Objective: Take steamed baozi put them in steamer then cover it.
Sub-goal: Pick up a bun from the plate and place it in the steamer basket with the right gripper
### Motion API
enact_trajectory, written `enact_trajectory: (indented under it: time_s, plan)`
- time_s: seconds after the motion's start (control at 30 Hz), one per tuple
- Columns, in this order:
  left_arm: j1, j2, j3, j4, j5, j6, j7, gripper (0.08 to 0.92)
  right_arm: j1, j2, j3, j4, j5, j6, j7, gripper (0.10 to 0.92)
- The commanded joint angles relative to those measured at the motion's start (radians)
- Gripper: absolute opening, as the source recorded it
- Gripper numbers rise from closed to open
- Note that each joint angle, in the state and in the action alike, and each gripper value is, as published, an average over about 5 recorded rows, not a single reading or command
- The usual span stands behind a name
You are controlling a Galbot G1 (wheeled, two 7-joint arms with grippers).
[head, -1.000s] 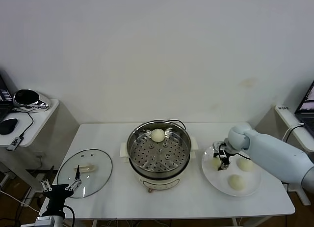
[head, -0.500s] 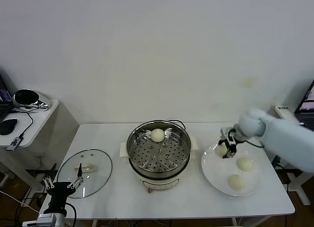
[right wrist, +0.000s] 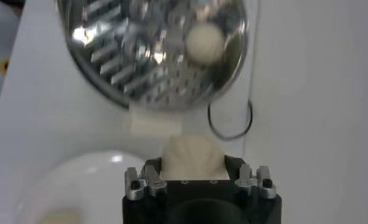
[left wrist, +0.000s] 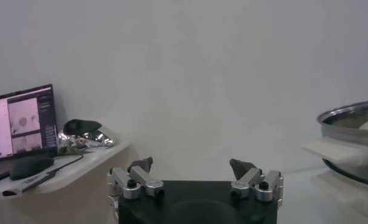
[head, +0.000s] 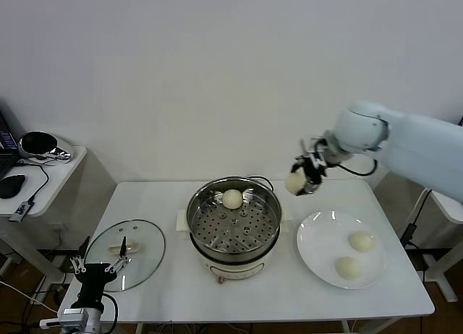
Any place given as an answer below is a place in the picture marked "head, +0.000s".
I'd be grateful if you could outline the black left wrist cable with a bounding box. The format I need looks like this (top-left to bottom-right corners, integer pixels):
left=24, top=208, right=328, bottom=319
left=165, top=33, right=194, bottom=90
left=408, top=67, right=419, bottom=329
left=103, top=294, right=119, bottom=334

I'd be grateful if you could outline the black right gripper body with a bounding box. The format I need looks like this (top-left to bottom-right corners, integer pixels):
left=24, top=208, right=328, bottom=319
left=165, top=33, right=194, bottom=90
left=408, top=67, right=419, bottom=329
left=301, top=151, right=330, bottom=193

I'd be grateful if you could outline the perforated steel steamer basket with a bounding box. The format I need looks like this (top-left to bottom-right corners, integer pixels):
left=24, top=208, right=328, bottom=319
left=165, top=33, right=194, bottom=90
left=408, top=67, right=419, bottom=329
left=187, top=176, right=283, bottom=254

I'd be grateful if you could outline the black computer mouse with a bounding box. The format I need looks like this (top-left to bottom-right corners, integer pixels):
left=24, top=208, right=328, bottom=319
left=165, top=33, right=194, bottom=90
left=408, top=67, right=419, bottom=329
left=0, top=174, right=28, bottom=200

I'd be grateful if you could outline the white side desk with label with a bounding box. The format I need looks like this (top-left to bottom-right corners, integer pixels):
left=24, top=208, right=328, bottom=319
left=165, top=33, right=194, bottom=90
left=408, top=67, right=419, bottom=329
left=374, top=163, right=463, bottom=304

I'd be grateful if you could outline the black cooker power cable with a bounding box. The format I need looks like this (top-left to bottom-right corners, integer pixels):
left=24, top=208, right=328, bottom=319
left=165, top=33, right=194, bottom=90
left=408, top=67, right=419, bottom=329
left=249, top=176, right=275, bottom=191

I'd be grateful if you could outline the black usb hub cable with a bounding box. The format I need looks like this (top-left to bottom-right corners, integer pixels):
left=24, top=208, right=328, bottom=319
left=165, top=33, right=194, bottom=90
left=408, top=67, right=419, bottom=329
left=16, top=159, right=51, bottom=205

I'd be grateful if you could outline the white work table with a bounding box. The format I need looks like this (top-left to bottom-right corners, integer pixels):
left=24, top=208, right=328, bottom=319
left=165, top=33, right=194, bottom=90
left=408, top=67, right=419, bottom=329
left=57, top=180, right=437, bottom=334

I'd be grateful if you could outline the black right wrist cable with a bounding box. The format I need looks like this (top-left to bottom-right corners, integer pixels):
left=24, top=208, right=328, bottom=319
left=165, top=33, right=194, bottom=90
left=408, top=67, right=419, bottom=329
left=336, top=158, right=379, bottom=176

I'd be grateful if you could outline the white steamed baozi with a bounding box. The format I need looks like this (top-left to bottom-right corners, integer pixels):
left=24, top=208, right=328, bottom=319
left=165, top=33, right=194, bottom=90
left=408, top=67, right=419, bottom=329
left=284, top=170, right=308, bottom=196
left=348, top=231, right=375, bottom=254
left=335, top=256, right=362, bottom=281
left=221, top=188, right=244, bottom=210

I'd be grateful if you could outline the large white plate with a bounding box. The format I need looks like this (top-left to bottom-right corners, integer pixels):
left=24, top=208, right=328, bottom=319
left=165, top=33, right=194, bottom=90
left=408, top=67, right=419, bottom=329
left=297, top=210, right=387, bottom=290

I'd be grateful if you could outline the cream electric cooker base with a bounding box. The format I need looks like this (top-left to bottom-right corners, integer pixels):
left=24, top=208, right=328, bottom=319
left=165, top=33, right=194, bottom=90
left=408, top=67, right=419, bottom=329
left=176, top=200, right=294, bottom=286

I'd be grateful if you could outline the white floor cable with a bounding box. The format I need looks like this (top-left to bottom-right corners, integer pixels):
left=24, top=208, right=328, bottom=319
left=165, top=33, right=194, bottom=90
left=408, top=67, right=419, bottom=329
left=0, top=278, right=61, bottom=317

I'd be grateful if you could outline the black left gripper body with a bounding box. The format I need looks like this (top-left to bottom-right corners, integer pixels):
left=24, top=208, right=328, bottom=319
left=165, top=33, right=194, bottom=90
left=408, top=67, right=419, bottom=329
left=70, top=263, right=116, bottom=309

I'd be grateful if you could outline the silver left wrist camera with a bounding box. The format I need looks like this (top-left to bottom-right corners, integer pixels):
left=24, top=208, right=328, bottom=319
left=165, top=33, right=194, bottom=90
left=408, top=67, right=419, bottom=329
left=39, top=307, right=90, bottom=330

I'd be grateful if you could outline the black laptop beside mouse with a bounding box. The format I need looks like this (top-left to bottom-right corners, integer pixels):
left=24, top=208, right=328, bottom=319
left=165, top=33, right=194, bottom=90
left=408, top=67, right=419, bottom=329
left=0, top=98, right=27, bottom=181

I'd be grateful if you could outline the chrome rounded headset device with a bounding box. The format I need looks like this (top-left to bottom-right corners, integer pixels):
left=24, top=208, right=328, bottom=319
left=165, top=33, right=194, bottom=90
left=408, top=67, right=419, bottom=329
left=17, top=130, right=76, bottom=167

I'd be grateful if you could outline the small grey usb hub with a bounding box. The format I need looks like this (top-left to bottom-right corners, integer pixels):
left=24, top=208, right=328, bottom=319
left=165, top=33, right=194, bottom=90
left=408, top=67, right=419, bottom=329
left=9, top=200, right=37, bottom=223

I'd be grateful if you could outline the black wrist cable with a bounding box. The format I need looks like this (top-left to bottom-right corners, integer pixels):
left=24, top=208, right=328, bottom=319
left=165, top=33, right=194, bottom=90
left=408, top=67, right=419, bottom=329
left=336, top=158, right=379, bottom=176
left=103, top=294, right=119, bottom=334

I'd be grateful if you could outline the white side desk with mouse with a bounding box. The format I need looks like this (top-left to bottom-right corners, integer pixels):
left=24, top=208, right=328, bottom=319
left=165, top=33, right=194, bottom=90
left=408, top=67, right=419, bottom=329
left=0, top=145, right=117, bottom=288

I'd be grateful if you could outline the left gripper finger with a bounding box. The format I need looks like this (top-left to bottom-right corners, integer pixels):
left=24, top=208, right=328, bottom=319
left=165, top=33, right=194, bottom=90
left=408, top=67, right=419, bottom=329
left=70, top=235, right=91, bottom=274
left=104, top=236, right=131, bottom=273

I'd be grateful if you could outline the round glass pot lid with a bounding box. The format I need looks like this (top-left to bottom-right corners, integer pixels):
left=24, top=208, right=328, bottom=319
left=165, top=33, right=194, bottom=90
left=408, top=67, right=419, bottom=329
left=83, top=218, right=166, bottom=292

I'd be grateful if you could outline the white laptop charger cable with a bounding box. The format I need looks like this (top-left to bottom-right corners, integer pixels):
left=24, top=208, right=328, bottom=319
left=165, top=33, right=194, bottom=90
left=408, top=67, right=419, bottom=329
left=412, top=188, right=433, bottom=227

